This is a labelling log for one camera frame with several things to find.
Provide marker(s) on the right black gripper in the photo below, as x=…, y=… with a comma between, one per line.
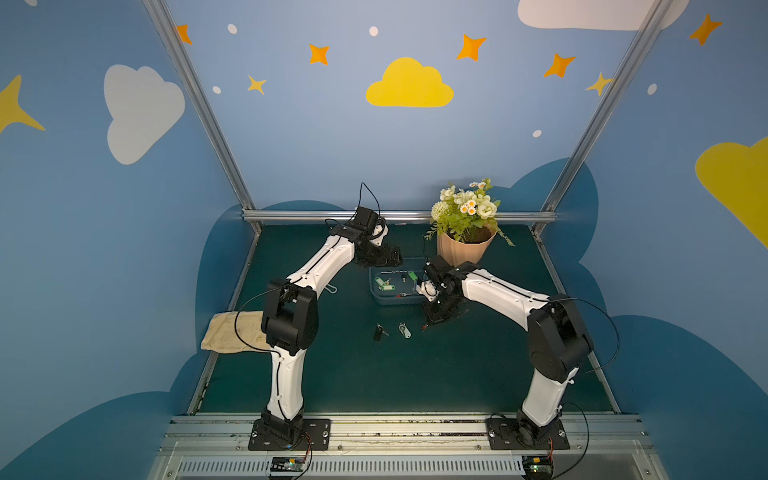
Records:
x=440, y=306

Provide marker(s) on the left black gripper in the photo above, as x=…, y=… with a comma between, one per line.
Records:
x=380, y=257

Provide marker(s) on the translucent blue storage box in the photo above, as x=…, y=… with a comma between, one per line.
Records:
x=405, y=293

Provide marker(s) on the white tag key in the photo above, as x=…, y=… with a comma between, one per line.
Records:
x=404, y=330

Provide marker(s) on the black fob key bunch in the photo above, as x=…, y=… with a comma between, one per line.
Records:
x=379, y=333

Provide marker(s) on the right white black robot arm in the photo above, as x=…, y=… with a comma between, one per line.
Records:
x=558, y=339

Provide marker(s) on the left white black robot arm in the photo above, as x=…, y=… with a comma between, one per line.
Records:
x=291, y=313

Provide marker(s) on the terracotta flower pot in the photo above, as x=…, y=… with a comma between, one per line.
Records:
x=456, y=253

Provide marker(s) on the white artificial flower bouquet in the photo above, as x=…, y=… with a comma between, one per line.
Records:
x=468, y=216

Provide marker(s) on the beige cloth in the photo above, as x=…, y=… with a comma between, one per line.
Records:
x=234, y=332

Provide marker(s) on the right green circuit board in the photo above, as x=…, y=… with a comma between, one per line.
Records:
x=537, y=468

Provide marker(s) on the green circuit board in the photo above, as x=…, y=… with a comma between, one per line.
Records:
x=537, y=468
x=287, y=465

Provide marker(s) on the left green circuit board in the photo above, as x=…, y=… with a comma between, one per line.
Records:
x=287, y=465

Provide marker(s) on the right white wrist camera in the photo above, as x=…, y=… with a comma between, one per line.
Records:
x=427, y=289

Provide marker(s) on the aluminium back frame bar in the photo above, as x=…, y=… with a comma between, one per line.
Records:
x=295, y=216

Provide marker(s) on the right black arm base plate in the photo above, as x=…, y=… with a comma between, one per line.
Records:
x=510, y=434

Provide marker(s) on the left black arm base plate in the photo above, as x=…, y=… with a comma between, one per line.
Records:
x=275, y=434

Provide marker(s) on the aluminium front rail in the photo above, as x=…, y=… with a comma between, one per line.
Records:
x=406, y=446

